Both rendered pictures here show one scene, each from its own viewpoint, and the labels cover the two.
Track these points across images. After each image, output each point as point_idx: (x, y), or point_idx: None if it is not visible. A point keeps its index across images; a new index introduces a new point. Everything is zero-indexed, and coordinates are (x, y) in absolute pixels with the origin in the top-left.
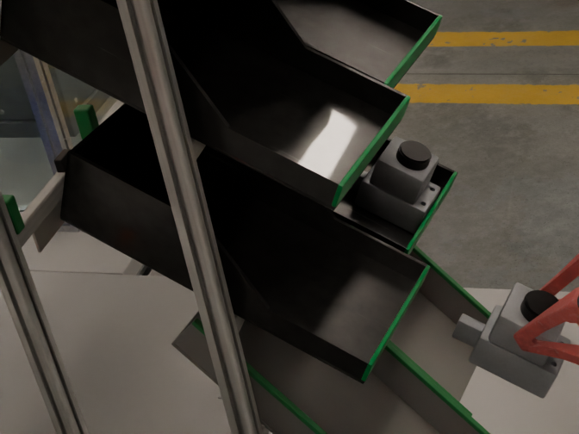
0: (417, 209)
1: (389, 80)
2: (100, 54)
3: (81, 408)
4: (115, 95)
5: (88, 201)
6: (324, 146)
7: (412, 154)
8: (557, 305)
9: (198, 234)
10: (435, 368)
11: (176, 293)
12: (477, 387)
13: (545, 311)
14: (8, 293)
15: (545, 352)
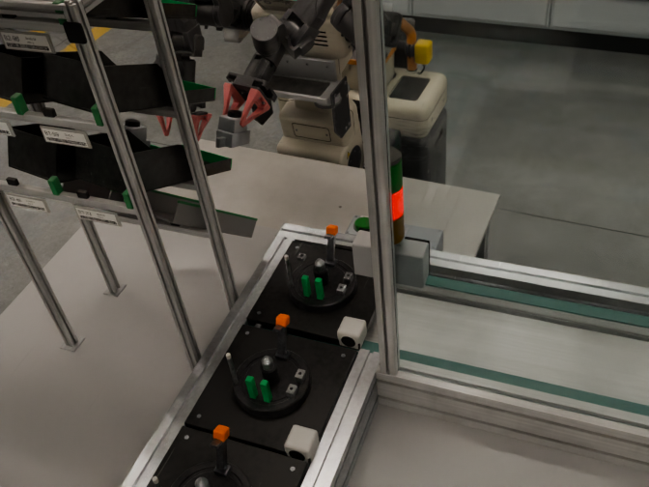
0: (148, 141)
1: None
2: (140, 91)
3: (37, 421)
4: (146, 107)
5: (140, 173)
6: None
7: (134, 121)
8: (249, 99)
9: (196, 137)
10: None
11: None
12: (130, 252)
13: (245, 105)
14: (153, 228)
15: (249, 121)
